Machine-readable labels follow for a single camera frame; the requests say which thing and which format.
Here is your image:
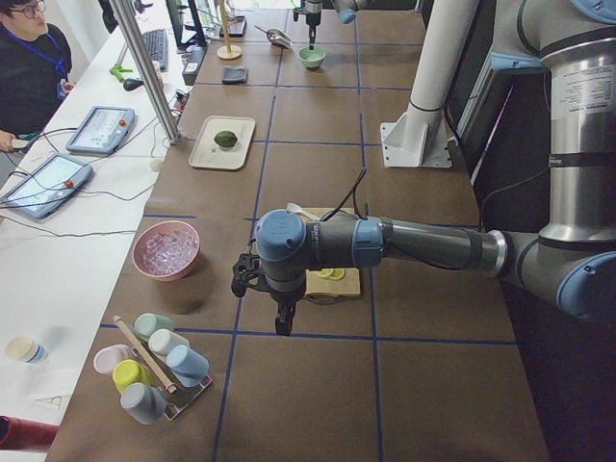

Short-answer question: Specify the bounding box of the yellow cup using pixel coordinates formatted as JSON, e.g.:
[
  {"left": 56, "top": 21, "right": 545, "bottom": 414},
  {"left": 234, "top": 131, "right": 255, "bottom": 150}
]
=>
[{"left": 112, "top": 359, "right": 153, "bottom": 394}]

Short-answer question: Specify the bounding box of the wooden mug stand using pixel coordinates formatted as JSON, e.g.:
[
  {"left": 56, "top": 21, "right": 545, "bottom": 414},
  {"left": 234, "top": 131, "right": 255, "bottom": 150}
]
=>
[{"left": 217, "top": 0, "right": 243, "bottom": 61}]

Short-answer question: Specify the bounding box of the mint green bowl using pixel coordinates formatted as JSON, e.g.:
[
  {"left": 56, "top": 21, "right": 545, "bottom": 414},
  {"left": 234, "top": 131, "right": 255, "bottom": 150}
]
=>
[{"left": 297, "top": 46, "right": 326, "bottom": 69}]

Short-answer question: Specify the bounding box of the black keyboard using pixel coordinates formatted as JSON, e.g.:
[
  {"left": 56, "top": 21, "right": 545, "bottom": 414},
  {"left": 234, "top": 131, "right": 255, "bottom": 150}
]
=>
[{"left": 141, "top": 29, "right": 168, "bottom": 72}]

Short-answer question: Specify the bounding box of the teach pendant near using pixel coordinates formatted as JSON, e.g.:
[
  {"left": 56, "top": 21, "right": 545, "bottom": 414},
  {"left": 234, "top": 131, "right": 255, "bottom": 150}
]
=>
[{"left": 1, "top": 154, "right": 94, "bottom": 219}]

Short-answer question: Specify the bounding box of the paper cup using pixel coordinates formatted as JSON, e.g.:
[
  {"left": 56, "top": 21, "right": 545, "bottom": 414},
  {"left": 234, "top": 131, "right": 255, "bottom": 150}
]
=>
[{"left": 5, "top": 335, "right": 47, "bottom": 364}]

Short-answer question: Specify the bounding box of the grey cup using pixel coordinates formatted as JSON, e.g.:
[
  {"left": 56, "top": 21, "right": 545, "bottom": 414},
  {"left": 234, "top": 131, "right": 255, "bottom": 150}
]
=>
[{"left": 120, "top": 382, "right": 167, "bottom": 425}]

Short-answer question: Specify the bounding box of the green avocado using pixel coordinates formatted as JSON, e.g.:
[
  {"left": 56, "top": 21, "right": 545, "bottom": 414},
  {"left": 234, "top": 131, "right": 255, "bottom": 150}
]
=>
[{"left": 214, "top": 130, "right": 238, "bottom": 149}]

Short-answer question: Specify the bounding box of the cup rack with wooden handle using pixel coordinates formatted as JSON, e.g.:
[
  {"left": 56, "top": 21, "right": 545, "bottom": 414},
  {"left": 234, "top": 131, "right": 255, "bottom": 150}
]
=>
[{"left": 114, "top": 316, "right": 212, "bottom": 421}]

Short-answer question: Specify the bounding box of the grey folded cloth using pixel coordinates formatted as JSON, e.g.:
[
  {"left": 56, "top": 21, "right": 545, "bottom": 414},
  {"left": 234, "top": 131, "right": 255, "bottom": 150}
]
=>
[{"left": 221, "top": 66, "right": 248, "bottom": 85}]

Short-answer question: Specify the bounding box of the white spoon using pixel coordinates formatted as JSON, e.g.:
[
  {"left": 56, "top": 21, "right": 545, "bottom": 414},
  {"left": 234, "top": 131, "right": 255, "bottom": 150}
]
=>
[{"left": 287, "top": 202, "right": 321, "bottom": 221}]

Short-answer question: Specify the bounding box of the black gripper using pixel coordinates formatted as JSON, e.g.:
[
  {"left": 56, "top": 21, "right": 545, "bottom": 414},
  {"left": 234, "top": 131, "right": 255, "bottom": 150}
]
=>
[
  {"left": 293, "top": 0, "right": 322, "bottom": 50},
  {"left": 231, "top": 240, "right": 306, "bottom": 336}
]

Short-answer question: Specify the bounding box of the green cup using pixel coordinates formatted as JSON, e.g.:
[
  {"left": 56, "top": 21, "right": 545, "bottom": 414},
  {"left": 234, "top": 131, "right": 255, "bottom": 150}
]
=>
[{"left": 134, "top": 313, "right": 175, "bottom": 342}]

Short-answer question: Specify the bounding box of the wooden cutting board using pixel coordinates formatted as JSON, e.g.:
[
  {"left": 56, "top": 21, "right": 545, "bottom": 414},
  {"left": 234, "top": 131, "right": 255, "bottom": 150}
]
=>
[{"left": 303, "top": 207, "right": 362, "bottom": 300}]

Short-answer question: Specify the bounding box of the white pillar mount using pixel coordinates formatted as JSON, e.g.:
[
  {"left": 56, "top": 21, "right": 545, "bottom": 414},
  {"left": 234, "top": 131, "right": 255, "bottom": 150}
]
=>
[{"left": 380, "top": 0, "right": 479, "bottom": 168}]

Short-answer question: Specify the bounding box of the pink bowl with ice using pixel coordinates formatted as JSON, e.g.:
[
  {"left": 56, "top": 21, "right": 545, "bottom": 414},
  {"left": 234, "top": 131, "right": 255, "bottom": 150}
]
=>
[{"left": 132, "top": 220, "right": 200, "bottom": 281}]

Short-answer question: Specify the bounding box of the white tray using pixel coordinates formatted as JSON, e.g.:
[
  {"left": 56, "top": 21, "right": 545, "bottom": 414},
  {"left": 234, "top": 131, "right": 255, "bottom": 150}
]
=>
[{"left": 188, "top": 115, "right": 256, "bottom": 170}]

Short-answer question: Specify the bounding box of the teach pendant far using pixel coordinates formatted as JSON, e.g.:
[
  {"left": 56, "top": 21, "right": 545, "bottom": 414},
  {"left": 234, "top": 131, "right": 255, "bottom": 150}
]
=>
[{"left": 65, "top": 106, "right": 136, "bottom": 157}]

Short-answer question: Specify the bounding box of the aluminium frame post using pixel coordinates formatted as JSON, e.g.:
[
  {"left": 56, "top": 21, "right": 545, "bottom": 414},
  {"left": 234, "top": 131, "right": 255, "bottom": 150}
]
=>
[{"left": 110, "top": 0, "right": 181, "bottom": 145}]

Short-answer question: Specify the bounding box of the white cup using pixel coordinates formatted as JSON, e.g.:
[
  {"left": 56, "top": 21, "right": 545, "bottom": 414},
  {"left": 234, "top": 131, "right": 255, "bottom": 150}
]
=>
[{"left": 148, "top": 328, "right": 190, "bottom": 356}]

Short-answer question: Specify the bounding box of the person in black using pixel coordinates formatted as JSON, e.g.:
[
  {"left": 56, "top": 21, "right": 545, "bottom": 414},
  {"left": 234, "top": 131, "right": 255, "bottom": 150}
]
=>
[{"left": 1, "top": 1, "right": 74, "bottom": 152}]

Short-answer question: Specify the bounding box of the pink cup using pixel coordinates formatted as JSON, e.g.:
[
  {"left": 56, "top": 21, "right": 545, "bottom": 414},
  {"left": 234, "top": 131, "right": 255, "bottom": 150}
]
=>
[{"left": 92, "top": 344, "right": 133, "bottom": 375}]

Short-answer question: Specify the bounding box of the lemon slice lower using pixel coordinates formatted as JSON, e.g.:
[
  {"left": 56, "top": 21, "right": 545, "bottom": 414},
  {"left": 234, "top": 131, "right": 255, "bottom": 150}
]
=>
[{"left": 328, "top": 269, "right": 346, "bottom": 281}]

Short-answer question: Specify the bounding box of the steel scoop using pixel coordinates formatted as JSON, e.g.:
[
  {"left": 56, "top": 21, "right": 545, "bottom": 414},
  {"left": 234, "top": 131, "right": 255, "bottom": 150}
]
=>
[{"left": 254, "top": 24, "right": 293, "bottom": 49}]

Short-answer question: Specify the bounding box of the blue cup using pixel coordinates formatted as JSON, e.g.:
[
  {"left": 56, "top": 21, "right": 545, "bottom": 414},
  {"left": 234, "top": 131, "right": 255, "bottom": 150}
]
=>
[{"left": 166, "top": 345, "right": 210, "bottom": 387}]

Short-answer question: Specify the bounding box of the teach pendant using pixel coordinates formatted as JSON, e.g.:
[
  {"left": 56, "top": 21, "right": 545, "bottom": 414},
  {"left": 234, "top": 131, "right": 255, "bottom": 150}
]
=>
[
  {"left": 1, "top": 154, "right": 94, "bottom": 219},
  {"left": 65, "top": 106, "right": 136, "bottom": 157}
]

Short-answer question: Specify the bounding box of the red object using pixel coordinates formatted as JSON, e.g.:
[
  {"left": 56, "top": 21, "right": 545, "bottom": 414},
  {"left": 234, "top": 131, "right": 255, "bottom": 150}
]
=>
[{"left": 1, "top": 416, "right": 59, "bottom": 452}]

